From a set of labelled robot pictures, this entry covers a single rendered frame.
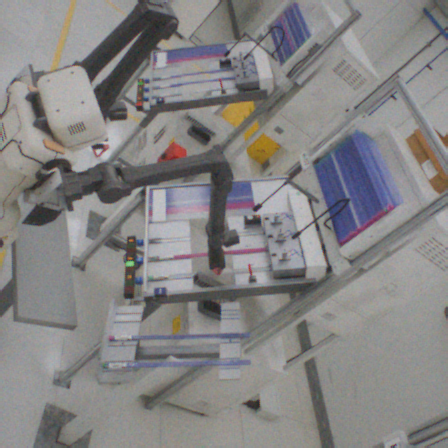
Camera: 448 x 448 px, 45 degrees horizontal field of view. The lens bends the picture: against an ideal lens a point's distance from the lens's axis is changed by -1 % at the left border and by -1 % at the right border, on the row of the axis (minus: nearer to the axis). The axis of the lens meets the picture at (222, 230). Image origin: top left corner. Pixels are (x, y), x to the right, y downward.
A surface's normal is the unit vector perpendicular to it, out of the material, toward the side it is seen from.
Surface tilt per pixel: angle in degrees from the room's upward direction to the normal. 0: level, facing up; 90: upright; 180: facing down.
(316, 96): 90
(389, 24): 90
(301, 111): 90
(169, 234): 44
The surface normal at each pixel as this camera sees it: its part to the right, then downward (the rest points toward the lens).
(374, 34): 0.08, 0.70
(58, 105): -0.04, -0.47
